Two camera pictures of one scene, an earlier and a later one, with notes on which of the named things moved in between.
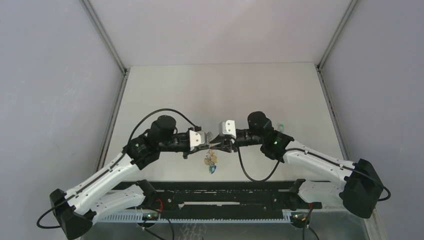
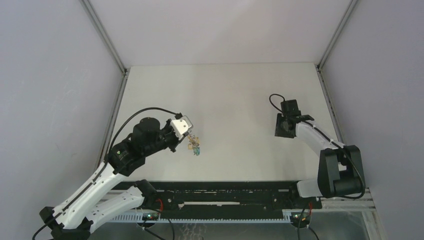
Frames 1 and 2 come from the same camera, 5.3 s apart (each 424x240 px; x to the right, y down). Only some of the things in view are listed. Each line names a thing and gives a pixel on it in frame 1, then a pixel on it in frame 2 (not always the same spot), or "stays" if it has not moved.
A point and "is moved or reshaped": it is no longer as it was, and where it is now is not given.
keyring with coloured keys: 211,160 is moved or reshaped
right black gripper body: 244,138 to 281,129
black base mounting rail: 225,196 stays
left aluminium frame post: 117,102 stays
